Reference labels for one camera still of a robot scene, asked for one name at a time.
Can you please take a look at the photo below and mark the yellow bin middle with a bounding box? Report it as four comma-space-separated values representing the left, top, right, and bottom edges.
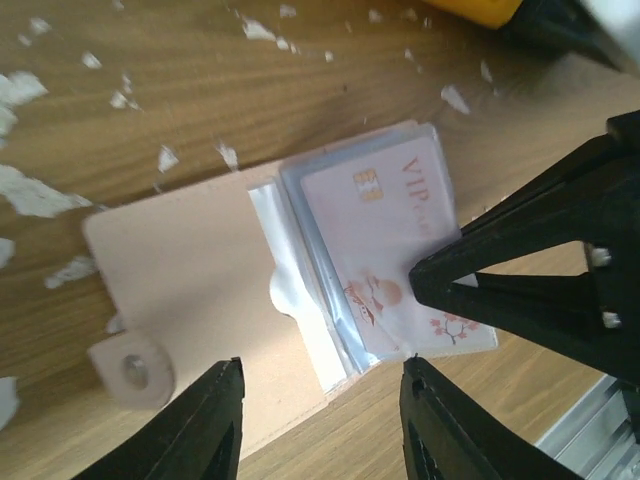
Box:
425, 0, 522, 30

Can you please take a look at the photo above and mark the black bin right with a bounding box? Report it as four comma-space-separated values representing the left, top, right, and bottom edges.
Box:
499, 0, 639, 73

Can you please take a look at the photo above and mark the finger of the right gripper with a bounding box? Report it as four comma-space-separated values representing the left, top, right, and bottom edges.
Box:
409, 112, 639, 384

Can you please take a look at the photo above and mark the white blossom VIP card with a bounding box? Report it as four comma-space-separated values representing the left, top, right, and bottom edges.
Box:
295, 128, 498, 359

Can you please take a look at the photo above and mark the beige leather card holder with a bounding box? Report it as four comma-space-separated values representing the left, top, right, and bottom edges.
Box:
81, 119, 499, 412

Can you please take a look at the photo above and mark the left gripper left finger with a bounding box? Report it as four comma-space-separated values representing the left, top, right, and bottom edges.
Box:
76, 357, 245, 480

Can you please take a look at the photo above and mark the aluminium rail frame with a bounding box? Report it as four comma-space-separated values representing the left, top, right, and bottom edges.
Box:
536, 376, 639, 479

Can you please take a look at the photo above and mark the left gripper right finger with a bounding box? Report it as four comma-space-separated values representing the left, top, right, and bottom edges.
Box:
399, 356, 579, 480

